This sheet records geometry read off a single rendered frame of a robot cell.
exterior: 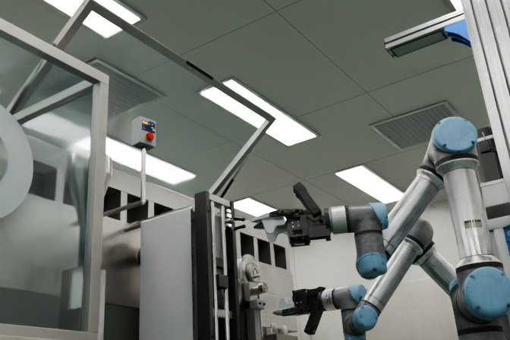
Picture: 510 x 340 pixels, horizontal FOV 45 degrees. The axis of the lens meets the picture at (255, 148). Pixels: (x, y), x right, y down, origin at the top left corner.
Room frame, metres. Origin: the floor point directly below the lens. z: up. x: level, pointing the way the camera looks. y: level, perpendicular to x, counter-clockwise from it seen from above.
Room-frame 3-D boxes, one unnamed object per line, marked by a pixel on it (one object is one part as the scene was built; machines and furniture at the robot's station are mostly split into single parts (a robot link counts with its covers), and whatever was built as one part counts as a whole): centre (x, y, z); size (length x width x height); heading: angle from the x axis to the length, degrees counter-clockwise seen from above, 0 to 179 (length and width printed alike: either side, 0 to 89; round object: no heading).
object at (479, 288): (1.57, -0.55, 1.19); 0.15 x 0.12 x 0.55; 174
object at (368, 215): (1.60, -0.29, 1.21); 0.11 x 0.08 x 0.09; 84
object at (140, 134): (1.89, 0.37, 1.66); 0.07 x 0.07 x 0.10; 48
